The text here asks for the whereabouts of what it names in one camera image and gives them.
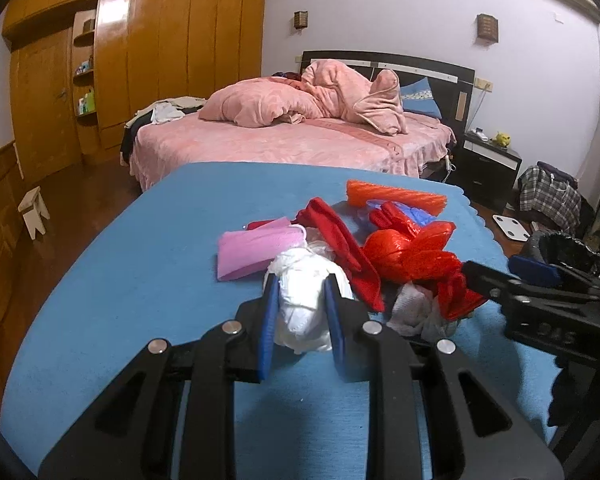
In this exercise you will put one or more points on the pink duvet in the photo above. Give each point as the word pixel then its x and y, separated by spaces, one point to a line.
pixel 280 100

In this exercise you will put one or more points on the wooden wardrobe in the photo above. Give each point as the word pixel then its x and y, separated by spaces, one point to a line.
pixel 180 60

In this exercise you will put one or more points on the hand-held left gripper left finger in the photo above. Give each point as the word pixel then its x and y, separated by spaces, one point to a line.
pixel 270 330

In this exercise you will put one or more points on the black lined trash bin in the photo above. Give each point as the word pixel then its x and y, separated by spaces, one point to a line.
pixel 575 250

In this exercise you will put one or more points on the wall socket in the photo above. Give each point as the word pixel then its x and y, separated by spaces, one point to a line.
pixel 484 85

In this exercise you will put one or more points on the white bathroom scale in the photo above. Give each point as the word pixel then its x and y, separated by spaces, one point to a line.
pixel 511 227

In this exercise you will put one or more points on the plaid bag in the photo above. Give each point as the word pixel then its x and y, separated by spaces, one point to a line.
pixel 550 195

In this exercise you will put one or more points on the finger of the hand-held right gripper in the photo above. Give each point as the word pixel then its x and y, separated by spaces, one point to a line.
pixel 487 282
pixel 532 270

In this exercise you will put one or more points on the white desk phone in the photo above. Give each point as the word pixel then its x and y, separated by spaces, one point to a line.
pixel 477 135

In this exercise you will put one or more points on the blue pillow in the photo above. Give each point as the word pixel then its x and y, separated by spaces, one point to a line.
pixel 422 97

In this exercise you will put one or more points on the yellow plush toy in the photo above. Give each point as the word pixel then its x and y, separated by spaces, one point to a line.
pixel 501 139

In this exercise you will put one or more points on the bed with pink sheet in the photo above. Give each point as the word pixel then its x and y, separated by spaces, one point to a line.
pixel 280 150

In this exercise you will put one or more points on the brown wall lamp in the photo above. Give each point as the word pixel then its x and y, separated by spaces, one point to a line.
pixel 487 26
pixel 301 19

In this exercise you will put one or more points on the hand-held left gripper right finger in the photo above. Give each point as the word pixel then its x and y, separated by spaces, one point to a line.
pixel 335 330

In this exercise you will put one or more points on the red cloth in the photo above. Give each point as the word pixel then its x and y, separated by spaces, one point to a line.
pixel 340 240

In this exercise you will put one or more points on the black headboard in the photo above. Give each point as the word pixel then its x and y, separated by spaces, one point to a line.
pixel 430 67

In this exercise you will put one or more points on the white plastic bag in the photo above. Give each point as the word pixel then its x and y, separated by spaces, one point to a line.
pixel 300 285

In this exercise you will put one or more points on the small white mesh bag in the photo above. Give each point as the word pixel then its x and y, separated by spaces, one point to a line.
pixel 410 310

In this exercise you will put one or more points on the pile of clothes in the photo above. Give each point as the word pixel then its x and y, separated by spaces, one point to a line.
pixel 165 110

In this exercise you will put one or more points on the blue plastic bag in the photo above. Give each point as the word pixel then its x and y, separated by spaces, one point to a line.
pixel 422 217

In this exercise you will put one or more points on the white power strip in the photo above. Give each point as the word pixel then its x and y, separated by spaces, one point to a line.
pixel 448 161

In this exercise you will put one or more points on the pink face mask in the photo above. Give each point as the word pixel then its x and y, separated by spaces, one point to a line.
pixel 252 252

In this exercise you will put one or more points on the small red wrapper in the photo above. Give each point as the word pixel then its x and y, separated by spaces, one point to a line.
pixel 260 224

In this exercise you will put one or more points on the green bottles on shelf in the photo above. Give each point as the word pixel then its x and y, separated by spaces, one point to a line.
pixel 86 102

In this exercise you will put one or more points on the black nightstand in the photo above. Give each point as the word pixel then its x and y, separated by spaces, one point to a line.
pixel 485 170

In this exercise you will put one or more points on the white wooden stool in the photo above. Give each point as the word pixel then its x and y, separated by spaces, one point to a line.
pixel 32 207

